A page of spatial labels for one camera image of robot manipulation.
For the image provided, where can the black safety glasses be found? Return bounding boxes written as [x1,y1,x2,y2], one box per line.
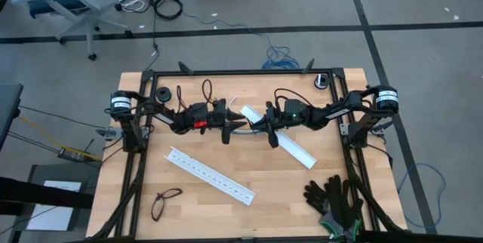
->
[150,186,184,223]

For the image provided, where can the blue tangled network cable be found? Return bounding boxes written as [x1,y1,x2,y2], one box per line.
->
[182,11,302,71]

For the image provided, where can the black work glove grey cuff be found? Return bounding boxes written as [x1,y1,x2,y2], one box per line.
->
[303,180,346,237]
[323,174,365,241]

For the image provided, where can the black coiled cable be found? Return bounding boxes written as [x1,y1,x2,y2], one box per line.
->
[153,0,184,20]

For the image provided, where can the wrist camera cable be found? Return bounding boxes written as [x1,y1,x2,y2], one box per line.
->
[273,87,315,109]
[175,78,214,112]

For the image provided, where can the grey cabinet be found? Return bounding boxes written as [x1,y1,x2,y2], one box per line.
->
[26,163,103,232]

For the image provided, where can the white raceway cover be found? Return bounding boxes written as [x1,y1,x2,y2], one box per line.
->
[240,103,318,171]

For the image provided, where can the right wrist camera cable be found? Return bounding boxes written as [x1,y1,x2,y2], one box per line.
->
[273,87,315,109]

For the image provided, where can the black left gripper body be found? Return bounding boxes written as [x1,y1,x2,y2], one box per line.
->
[208,98,234,146]

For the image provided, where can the white slotted cable raceway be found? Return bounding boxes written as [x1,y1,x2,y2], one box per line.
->
[164,146,257,207]

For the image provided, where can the blue looped thin cable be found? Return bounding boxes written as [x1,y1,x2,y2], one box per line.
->
[397,162,448,232]

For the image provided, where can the yellow extension cable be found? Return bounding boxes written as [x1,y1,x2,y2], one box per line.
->
[17,115,103,161]

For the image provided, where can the black tape roll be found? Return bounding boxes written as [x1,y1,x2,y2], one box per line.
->
[155,86,173,103]
[313,73,331,91]

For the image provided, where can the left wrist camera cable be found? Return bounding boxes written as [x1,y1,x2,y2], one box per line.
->
[175,78,214,112]

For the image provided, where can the white paper sheet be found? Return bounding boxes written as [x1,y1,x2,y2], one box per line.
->
[26,180,82,232]

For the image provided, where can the black beam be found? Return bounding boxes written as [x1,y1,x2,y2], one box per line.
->
[0,177,95,211]

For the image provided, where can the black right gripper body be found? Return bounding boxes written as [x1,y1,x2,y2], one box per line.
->
[263,100,285,149]

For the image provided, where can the black desk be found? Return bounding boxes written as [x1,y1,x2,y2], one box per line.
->
[0,83,24,153]

